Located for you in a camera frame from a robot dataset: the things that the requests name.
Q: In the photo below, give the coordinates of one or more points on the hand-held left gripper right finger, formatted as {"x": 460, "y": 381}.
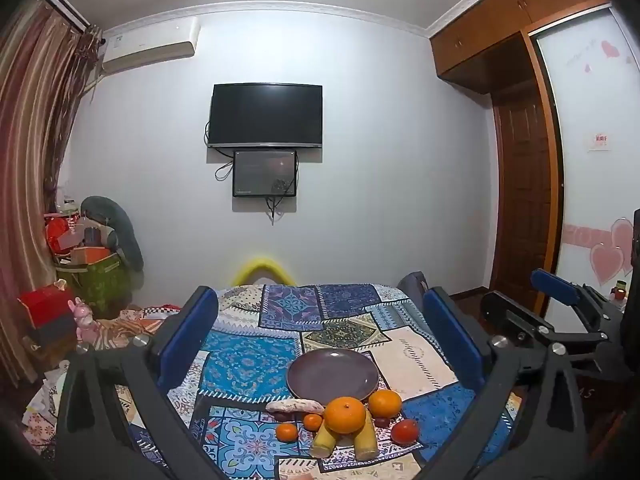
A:
{"x": 452, "y": 340}

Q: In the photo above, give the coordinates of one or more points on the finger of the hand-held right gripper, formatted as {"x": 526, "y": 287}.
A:
{"x": 510, "y": 312}
{"x": 555, "y": 285}

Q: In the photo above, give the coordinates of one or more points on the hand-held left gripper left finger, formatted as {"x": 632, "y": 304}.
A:
{"x": 187, "y": 340}

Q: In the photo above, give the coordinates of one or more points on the medium orange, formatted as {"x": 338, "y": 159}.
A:
{"x": 385, "y": 403}

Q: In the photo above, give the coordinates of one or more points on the red tomato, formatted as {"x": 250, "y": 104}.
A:
{"x": 405, "y": 431}

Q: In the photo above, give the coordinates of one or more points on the pale sweet potato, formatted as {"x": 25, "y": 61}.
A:
{"x": 295, "y": 406}

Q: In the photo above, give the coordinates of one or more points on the purple round plate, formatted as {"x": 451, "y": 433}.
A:
{"x": 330, "y": 372}

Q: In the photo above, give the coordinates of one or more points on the large orange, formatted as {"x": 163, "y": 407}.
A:
{"x": 345, "y": 415}

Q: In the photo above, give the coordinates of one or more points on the long sugarcane piece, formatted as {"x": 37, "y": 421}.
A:
{"x": 366, "y": 442}

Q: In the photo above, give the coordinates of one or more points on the small tangerine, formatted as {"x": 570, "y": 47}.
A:
{"x": 287, "y": 432}
{"x": 313, "y": 422}

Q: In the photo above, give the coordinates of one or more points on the short sugarcane piece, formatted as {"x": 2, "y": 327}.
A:
{"x": 324, "y": 442}

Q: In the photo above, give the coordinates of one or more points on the small dark jar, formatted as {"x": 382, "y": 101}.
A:
{"x": 620, "y": 291}

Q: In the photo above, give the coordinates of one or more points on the pink heart sticker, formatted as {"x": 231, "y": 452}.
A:
{"x": 607, "y": 257}

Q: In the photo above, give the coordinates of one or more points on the blue patchwork tablecloth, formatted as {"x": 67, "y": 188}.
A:
{"x": 250, "y": 365}

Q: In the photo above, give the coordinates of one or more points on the brown wooden door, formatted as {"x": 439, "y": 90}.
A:
{"x": 522, "y": 200}

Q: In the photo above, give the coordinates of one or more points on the pink plush toy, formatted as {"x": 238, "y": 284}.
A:
{"x": 82, "y": 320}

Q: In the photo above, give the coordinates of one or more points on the green storage box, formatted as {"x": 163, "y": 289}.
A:
{"x": 95, "y": 285}

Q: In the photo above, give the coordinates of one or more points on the small red jujube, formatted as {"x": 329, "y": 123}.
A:
{"x": 381, "y": 422}

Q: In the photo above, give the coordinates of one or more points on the orange box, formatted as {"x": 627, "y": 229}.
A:
{"x": 92, "y": 255}

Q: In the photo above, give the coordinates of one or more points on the red cardboard box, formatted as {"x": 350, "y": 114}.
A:
{"x": 45, "y": 305}

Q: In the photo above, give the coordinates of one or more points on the red and white card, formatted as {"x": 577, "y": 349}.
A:
{"x": 598, "y": 141}

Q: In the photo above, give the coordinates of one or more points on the floral bed sheet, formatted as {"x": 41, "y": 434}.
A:
{"x": 42, "y": 405}

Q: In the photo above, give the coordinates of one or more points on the red toy box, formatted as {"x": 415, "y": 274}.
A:
{"x": 60, "y": 235}

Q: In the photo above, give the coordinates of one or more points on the white sliding wardrobe door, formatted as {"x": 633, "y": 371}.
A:
{"x": 585, "y": 100}

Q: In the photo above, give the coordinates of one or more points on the striped brown curtain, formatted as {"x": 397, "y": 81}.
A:
{"x": 35, "y": 135}

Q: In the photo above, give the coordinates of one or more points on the wooden overhead cabinet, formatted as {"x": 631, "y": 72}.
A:
{"x": 480, "y": 35}

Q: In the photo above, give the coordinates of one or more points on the white air conditioner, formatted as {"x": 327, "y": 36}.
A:
{"x": 150, "y": 45}

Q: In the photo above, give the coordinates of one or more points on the small black wall monitor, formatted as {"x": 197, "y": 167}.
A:
{"x": 265, "y": 174}

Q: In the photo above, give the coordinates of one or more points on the black wall television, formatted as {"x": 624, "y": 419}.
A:
{"x": 265, "y": 115}

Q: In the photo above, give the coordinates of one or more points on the white curtain rail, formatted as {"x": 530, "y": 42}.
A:
{"x": 62, "y": 5}

